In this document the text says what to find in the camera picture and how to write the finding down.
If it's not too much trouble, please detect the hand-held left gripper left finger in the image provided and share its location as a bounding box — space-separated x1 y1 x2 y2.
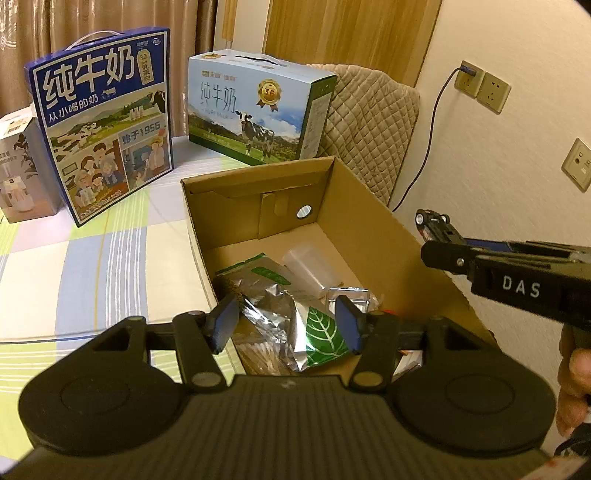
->
90 294 242 391

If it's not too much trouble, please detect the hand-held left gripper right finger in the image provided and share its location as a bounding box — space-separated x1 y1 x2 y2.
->
335 294 481 391

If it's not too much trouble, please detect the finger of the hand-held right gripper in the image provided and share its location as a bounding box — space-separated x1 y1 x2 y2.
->
431 226 578 257
421 240 476 277

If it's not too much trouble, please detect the silver green leaf bag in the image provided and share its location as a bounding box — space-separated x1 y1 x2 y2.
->
216 253 352 372

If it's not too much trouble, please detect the clear plastic packet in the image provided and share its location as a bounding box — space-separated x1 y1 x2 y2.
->
323 286 372 319

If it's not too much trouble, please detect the clear plastic cup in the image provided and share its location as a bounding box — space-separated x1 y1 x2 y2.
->
283 247 345 298

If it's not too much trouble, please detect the brown cardboard box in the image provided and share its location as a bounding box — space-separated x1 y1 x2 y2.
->
181 156 497 377

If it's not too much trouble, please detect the person's right hand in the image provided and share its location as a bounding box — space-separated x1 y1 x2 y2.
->
556 323 591 439

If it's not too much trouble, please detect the plaid tablecloth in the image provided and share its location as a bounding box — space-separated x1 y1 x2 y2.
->
0 136 241 384

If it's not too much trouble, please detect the quilted beige chair cover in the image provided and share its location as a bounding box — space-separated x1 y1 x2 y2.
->
305 64 422 210

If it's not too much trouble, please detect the light blue milk carton box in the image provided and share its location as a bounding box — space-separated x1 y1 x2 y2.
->
187 48 338 167

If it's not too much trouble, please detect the dark blue milk carton box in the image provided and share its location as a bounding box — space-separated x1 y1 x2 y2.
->
24 28 176 229

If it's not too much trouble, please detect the white humidifier box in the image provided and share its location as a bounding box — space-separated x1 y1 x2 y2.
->
0 105 64 225

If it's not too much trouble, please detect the brown patterned curtain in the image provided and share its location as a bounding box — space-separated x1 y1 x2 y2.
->
0 0 218 116

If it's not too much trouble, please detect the round-port wall socket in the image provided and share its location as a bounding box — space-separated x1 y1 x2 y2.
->
561 137 591 192

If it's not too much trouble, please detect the dark charger cable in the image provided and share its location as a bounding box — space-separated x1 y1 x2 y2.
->
390 65 476 213

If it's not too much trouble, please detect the plain wall socket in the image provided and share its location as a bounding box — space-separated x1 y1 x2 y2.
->
476 74 512 114

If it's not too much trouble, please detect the wall socket with plug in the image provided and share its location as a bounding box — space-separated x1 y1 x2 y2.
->
455 60 485 97

